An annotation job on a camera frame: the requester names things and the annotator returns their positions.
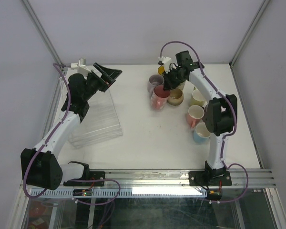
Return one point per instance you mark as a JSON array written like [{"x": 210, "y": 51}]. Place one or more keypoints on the beige stoneware mug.
[{"x": 176, "y": 97}]

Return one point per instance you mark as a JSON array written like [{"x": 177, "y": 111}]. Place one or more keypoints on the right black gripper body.
[{"x": 174, "y": 77}]

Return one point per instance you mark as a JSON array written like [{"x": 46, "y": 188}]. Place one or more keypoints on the pink patterned mug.
[{"x": 159, "y": 97}]

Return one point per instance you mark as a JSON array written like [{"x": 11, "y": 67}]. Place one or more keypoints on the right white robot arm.
[{"x": 220, "y": 115}]

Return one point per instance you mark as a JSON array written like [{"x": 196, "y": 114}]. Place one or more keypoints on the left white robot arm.
[{"x": 39, "y": 165}]

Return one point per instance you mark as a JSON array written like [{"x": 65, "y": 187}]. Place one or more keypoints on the clear acrylic dish rack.
[{"x": 98, "y": 118}]

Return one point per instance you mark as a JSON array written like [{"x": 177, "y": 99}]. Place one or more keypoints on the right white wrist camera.
[{"x": 165, "y": 61}]

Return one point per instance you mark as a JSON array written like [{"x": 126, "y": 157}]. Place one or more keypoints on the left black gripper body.
[{"x": 95, "y": 83}]

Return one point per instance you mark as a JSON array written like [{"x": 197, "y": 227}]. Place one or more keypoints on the pink mug white inside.
[{"x": 194, "y": 115}]

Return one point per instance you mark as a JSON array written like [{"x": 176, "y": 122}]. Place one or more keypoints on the pale yellow mug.
[{"x": 197, "y": 98}]

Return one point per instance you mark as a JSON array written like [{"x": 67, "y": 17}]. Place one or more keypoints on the black connector box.
[{"x": 214, "y": 195}]

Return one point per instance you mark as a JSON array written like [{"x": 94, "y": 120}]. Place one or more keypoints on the light blue mug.
[{"x": 201, "y": 133}]

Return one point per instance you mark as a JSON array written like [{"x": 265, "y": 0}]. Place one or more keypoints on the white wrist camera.
[
  {"x": 165, "y": 61},
  {"x": 81, "y": 67}
]

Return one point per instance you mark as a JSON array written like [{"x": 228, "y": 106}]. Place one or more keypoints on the aluminium mounting rail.
[{"x": 252, "y": 178}]

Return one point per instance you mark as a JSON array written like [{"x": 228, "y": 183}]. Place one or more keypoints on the green-inside patterned mug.
[{"x": 181, "y": 85}]

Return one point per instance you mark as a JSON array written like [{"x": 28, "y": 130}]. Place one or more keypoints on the yellow glass cup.
[{"x": 161, "y": 70}]

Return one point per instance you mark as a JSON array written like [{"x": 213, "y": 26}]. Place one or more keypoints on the mauve purple mug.
[{"x": 205, "y": 109}]

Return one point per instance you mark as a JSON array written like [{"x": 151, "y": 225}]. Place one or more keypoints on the white slotted cable duct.
[{"x": 135, "y": 192}]

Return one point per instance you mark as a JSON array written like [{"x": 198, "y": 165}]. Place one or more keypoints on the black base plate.
[
  {"x": 199, "y": 178},
  {"x": 93, "y": 175}
]

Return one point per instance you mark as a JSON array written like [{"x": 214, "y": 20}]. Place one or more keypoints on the small electronics board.
[{"x": 83, "y": 192}]

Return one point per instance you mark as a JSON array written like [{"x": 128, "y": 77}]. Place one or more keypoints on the lavender mug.
[{"x": 154, "y": 81}]

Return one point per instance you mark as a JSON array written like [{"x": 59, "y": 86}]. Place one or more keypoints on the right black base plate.
[{"x": 199, "y": 178}]

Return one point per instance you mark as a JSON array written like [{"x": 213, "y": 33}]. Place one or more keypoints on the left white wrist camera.
[{"x": 81, "y": 67}]

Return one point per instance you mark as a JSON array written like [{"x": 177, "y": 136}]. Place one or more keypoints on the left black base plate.
[{"x": 93, "y": 175}]

